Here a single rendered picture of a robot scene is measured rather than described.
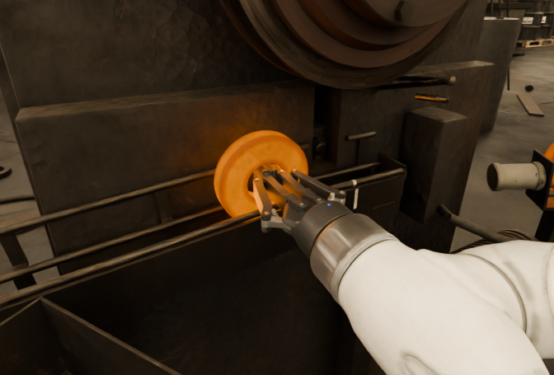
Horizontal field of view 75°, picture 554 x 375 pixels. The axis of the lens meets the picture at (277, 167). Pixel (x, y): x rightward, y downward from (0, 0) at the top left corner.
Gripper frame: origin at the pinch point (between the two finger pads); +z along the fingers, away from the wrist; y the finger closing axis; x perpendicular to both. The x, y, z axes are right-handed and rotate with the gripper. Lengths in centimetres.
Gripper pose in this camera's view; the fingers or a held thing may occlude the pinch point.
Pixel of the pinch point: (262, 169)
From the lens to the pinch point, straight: 57.6
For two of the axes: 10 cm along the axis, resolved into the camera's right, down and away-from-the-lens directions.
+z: -4.6, -4.1, 7.8
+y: 8.9, -2.0, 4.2
